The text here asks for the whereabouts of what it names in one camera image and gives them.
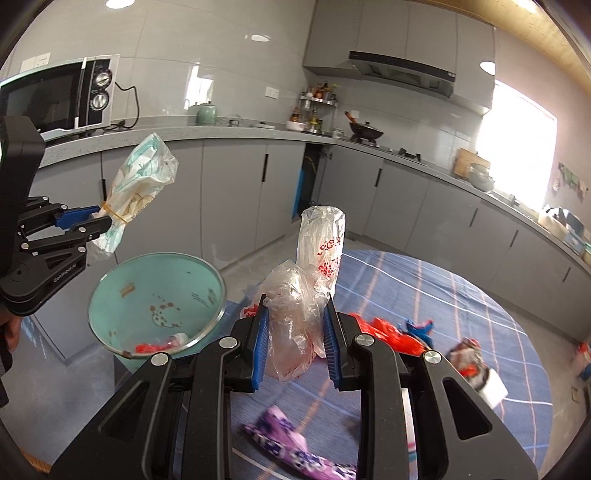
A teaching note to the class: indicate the wooden cutting board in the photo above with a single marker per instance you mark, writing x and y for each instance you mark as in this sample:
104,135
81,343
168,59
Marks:
464,159

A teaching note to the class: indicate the pinkish clear plastic bag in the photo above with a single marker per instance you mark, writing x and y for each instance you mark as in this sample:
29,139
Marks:
291,323

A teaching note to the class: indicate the green ceramic jar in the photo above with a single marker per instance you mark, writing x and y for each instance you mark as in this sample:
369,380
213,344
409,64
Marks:
206,114

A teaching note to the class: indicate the row of sauce bottles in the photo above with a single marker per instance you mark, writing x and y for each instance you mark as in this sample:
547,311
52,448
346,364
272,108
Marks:
321,91

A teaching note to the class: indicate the dark printed packet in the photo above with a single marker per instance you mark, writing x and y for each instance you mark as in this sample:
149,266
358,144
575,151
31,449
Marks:
466,360

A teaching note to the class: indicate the hanging cloths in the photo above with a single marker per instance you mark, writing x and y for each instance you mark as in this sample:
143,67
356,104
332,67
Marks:
570,177

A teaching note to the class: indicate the white wall socket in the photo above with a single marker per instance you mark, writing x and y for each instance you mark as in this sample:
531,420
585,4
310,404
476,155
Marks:
271,92
37,61

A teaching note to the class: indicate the blue plaid tablecloth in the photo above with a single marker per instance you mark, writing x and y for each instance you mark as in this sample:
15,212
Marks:
415,286

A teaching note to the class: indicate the black wok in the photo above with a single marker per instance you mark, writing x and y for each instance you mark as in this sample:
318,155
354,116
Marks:
367,134

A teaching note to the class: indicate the purple snack wrapper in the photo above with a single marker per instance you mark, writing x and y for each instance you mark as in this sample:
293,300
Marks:
286,438

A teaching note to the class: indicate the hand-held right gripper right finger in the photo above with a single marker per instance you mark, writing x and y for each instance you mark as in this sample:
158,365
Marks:
331,346

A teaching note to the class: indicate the grey upper cabinets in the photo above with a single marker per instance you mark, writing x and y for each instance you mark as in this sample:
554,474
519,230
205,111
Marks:
369,27

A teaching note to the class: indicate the small red wrapper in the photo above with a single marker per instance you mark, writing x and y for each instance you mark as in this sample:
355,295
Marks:
147,347

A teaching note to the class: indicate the person's left hand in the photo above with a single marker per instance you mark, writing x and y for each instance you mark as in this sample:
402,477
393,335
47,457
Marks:
10,330

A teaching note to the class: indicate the clear bag with red print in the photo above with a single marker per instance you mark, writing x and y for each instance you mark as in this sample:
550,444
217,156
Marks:
323,240

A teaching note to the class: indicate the light blue storage box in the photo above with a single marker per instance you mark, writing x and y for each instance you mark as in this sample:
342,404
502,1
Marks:
578,236

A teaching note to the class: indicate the white sponge block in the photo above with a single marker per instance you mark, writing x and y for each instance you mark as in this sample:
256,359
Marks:
495,392

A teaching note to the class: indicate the silver microwave oven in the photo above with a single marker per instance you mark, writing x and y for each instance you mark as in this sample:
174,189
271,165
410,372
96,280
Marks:
46,101

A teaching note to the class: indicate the white bowl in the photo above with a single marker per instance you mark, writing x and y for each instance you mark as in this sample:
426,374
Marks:
295,125

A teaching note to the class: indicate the teal trash bin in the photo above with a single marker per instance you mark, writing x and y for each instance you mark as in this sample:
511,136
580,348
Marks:
152,286

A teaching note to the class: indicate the dark blue barrel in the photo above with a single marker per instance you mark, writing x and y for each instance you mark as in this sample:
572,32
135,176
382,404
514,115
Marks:
299,184

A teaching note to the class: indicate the bright window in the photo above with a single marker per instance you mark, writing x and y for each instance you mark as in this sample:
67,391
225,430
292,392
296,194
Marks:
517,147

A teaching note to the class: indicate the printed clear bag with rubber band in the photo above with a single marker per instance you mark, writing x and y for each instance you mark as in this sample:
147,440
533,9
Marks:
138,184

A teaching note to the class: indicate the metal spice rack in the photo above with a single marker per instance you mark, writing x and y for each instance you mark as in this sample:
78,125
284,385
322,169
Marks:
318,99

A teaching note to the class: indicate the white basin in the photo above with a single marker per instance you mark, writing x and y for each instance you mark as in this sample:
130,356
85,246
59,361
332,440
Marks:
551,222

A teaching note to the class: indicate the black range hood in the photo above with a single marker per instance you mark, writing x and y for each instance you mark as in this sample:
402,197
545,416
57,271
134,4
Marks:
397,64

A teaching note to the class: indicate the red and blue wrapper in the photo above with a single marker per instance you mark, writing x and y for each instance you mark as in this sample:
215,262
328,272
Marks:
418,328

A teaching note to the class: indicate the metal pot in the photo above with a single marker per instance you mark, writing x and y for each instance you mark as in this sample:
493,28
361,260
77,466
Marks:
482,182

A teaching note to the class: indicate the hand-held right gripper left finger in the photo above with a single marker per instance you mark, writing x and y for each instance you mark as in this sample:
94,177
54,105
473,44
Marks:
261,341

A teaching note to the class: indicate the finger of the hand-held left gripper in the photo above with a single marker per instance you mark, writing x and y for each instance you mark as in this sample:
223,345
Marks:
87,233
74,216

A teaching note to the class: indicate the grey lower kitchen cabinets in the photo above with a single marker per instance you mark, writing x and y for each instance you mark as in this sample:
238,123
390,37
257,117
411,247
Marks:
240,184

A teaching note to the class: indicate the red and white plastic bag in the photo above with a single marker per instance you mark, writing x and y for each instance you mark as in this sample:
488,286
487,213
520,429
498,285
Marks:
583,350

